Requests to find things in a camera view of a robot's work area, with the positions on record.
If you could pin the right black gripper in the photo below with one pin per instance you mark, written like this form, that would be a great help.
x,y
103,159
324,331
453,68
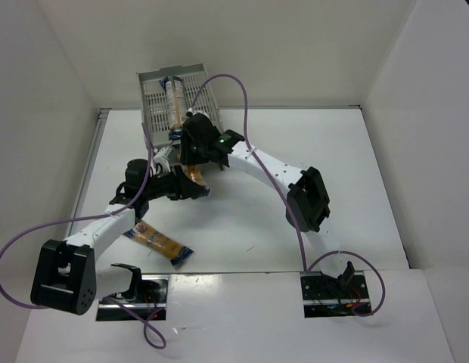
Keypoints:
x,y
185,140

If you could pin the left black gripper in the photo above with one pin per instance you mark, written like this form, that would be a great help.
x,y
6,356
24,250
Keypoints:
x,y
184,185

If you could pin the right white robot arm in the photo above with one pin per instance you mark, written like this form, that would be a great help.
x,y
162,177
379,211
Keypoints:
x,y
305,195

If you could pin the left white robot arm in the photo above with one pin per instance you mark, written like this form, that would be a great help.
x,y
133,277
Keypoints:
x,y
66,277

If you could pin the grey three-tier tray shelf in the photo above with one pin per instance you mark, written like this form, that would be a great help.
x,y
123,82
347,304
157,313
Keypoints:
x,y
153,98

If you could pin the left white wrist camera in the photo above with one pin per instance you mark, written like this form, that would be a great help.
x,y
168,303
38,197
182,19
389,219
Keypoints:
x,y
166,158

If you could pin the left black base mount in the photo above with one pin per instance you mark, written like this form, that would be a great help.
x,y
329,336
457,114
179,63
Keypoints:
x,y
150,299

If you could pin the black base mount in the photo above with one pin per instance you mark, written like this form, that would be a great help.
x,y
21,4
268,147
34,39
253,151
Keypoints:
x,y
150,299
322,300

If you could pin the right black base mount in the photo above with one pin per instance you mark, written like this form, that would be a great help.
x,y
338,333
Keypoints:
x,y
322,300

